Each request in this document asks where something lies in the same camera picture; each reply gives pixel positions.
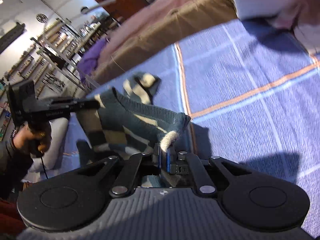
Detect person left hand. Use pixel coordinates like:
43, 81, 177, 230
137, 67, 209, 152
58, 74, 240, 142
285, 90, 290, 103
12, 122, 52, 155

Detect wall display shelves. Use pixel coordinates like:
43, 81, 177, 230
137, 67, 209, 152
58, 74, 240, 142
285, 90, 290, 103
1, 18, 82, 140

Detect green cream checkered sweater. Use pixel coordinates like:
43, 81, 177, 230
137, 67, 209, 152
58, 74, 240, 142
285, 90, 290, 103
76, 72, 190, 166

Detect blue plaid bed sheet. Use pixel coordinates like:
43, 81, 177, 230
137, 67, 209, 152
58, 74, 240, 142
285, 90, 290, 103
24, 18, 320, 238

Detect white bolster pillow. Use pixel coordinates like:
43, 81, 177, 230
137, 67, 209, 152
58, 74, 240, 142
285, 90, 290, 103
29, 118, 68, 172

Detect white metal rack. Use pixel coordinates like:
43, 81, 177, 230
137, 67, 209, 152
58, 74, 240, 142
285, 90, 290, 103
30, 37, 100, 93

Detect brown pink bed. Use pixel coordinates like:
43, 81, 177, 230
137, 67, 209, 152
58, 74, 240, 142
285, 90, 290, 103
92, 0, 236, 85

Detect purple cloth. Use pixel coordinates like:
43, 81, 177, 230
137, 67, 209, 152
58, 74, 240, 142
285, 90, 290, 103
76, 36, 108, 82

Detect white grey pillow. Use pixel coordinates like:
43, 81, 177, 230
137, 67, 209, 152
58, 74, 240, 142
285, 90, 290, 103
233, 0, 319, 54

